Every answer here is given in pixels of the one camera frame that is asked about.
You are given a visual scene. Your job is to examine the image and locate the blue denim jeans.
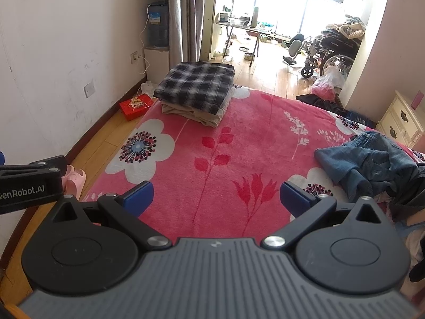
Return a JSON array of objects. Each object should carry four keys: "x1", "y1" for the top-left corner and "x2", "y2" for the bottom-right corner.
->
[{"x1": 314, "y1": 131, "x2": 424, "y2": 202}]

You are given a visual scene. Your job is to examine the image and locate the black white plaid shirt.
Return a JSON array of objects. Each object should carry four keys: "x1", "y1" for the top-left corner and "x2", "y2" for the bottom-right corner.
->
[{"x1": 154, "y1": 61, "x2": 235, "y2": 115}]

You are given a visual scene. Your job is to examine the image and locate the folded beige grey clothes stack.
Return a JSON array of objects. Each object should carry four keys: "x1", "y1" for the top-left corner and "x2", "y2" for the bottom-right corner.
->
[{"x1": 161, "y1": 85, "x2": 236, "y2": 128}]

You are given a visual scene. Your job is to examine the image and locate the folding table with clutter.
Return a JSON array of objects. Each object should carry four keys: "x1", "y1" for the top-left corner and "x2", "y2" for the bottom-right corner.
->
[{"x1": 215, "y1": 12, "x2": 273, "y2": 67}]

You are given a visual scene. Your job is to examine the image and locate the pink slippers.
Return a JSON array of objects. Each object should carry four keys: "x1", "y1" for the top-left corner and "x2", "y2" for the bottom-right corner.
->
[{"x1": 61, "y1": 165, "x2": 86, "y2": 199}]

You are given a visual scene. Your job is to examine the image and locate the red floral bed blanket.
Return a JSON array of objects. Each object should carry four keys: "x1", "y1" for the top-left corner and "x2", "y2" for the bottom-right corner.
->
[{"x1": 79, "y1": 84, "x2": 425, "y2": 303}]

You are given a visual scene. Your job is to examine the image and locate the dark grey garment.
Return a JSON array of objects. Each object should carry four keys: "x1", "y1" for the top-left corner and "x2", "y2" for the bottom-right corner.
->
[{"x1": 385, "y1": 166, "x2": 425, "y2": 283}]

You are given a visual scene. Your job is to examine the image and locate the red gift box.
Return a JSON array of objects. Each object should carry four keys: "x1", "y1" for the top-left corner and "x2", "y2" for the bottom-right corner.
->
[{"x1": 119, "y1": 94, "x2": 154, "y2": 121}]

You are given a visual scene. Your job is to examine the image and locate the dark garment on bed edge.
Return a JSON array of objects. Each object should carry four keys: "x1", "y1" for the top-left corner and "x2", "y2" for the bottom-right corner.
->
[{"x1": 295, "y1": 94, "x2": 377, "y2": 129}]

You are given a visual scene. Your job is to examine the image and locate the pink plastic bag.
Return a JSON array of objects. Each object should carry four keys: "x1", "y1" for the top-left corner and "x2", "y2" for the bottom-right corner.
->
[{"x1": 311, "y1": 66, "x2": 346, "y2": 102}]

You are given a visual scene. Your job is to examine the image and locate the cream bedside cabinet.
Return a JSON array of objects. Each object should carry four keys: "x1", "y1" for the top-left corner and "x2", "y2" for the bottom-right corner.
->
[{"x1": 376, "y1": 91, "x2": 425, "y2": 153}]

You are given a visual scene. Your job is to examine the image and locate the pink cup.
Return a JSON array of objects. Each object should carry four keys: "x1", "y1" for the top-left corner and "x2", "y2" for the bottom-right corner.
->
[{"x1": 410, "y1": 91, "x2": 424, "y2": 110}]

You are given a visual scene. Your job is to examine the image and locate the water dispenser with blue bottle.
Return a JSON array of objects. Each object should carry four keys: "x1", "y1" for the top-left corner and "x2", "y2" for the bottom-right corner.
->
[{"x1": 144, "y1": 2, "x2": 170, "y2": 84}]

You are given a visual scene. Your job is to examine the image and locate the black wheelchair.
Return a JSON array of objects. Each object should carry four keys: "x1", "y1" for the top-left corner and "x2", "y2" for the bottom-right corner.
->
[{"x1": 301, "y1": 29, "x2": 361, "y2": 78}]

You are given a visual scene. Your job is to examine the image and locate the grey brown curtain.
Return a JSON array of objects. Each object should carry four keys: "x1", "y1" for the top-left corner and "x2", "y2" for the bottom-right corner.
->
[{"x1": 168, "y1": 0, "x2": 215, "y2": 67}]

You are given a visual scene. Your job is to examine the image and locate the wall power socket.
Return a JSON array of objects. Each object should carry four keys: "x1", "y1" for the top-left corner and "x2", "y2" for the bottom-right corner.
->
[{"x1": 130, "y1": 51, "x2": 139, "y2": 64}]

